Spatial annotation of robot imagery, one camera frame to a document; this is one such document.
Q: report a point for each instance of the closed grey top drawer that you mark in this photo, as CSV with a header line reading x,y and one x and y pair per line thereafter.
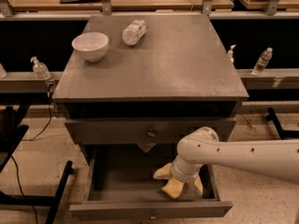
x,y
136,131

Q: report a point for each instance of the black table leg left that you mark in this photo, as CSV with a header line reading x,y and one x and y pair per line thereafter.
x,y
52,202

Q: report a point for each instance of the clear plastic bottle lying down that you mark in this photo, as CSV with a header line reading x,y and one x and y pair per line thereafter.
x,y
133,32

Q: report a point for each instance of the black table leg right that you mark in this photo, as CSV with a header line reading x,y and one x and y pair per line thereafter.
x,y
283,134

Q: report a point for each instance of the small white pump bottle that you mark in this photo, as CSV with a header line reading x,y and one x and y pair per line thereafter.
x,y
230,53

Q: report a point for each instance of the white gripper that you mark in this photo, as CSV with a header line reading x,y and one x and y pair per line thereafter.
x,y
183,175

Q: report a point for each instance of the yellow sponge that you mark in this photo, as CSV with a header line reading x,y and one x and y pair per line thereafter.
x,y
173,188

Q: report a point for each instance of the white ceramic bowl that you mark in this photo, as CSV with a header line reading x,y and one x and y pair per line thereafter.
x,y
91,47

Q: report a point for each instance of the black table leg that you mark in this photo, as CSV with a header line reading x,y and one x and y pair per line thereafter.
x,y
52,202
283,134

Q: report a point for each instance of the open grey middle drawer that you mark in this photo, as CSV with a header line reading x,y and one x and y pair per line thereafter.
x,y
121,186

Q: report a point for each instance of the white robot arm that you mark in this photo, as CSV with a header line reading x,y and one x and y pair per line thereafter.
x,y
274,158

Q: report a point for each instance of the clear pump sanitizer bottle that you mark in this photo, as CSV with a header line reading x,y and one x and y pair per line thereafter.
x,y
40,69

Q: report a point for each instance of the wooden workbench behind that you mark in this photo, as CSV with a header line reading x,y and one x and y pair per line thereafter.
x,y
117,5

